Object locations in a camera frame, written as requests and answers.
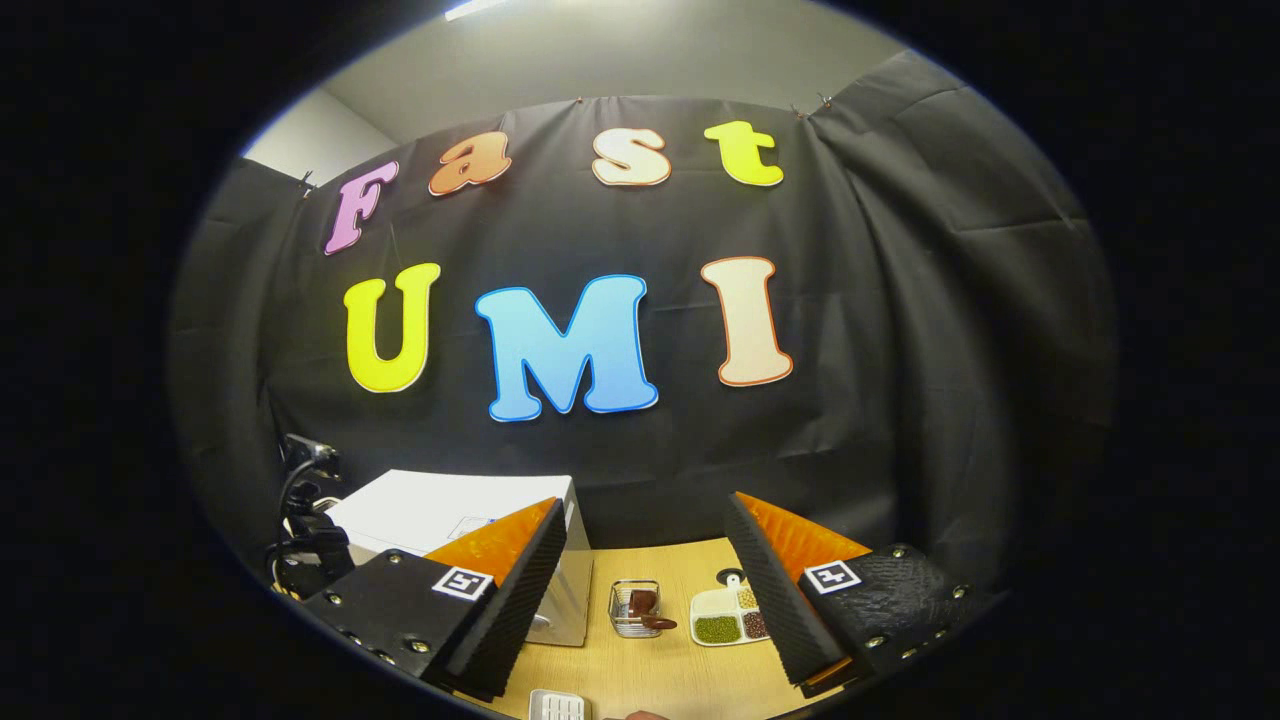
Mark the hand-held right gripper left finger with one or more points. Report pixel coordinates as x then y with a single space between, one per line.
520 600

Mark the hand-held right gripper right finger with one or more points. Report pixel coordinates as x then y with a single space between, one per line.
775 600

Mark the white microwave oven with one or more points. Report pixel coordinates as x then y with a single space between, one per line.
430 505

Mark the white divided dish of beans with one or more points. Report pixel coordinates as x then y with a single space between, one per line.
715 628

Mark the white plastic tray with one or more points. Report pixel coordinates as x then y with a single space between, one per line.
558 706

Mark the black backdrop cloth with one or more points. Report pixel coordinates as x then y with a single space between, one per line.
880 330

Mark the ceiling light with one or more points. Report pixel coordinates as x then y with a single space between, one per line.
475 8

